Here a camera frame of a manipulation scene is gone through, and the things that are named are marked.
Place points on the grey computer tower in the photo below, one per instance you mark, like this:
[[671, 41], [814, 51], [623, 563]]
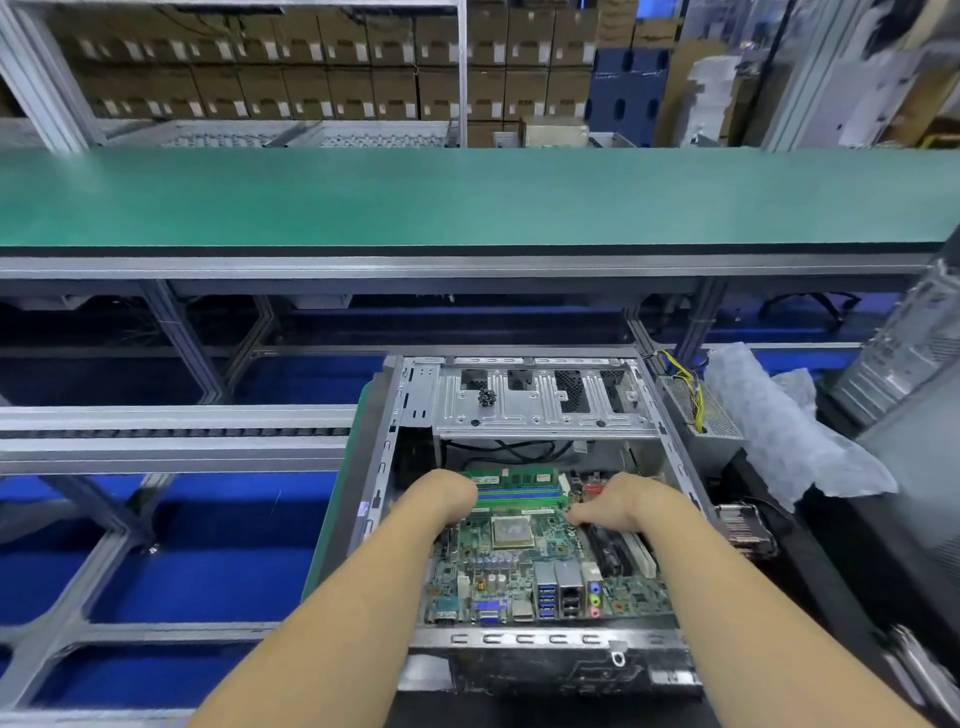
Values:
[[900, 353]]

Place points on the green motherboard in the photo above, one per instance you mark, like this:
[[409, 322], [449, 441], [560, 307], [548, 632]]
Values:
[[518, 578]]

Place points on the grey power supply unit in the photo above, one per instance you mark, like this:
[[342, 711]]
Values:
[[698, 413]]

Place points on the stack of cardboard boxes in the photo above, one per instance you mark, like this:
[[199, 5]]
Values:
[[330, 60]]

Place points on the small gold CPU chip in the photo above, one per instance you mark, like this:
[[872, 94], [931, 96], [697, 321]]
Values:
[[513, 530]]

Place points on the aluminium roller conveyor rail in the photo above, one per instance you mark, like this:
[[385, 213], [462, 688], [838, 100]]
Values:
[[165, 438]]

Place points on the silver hard drive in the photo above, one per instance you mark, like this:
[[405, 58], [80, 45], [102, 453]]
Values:
[[927, 668]]

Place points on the black and silver computer case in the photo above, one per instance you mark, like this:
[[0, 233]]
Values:
[[525, 405]]

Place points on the person's right forearm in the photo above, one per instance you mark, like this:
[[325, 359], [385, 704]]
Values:
[[780, 630]]

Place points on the person's left hand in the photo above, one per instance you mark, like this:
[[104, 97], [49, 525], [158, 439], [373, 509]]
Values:
[[438, 495]]

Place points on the white bubble wrap bag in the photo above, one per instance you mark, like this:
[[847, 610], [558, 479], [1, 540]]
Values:
[[788, 420]]

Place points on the dark grey case side panel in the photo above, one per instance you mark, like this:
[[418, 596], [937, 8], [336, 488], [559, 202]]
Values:
[[923, 480]]

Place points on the green conveyor belt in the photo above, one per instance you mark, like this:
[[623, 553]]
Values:
[[450, 195]]

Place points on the person's right hand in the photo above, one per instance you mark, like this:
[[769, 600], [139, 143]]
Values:
[[615, 503]]

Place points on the person's left forearm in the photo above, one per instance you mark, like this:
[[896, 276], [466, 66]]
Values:
[[330, 630]]

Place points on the green RAM stick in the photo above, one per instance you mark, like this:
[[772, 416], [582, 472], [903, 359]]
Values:
[[518, 480]]

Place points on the metal heatsink cooler fan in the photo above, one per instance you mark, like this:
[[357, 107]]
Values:
[[746, 528]]

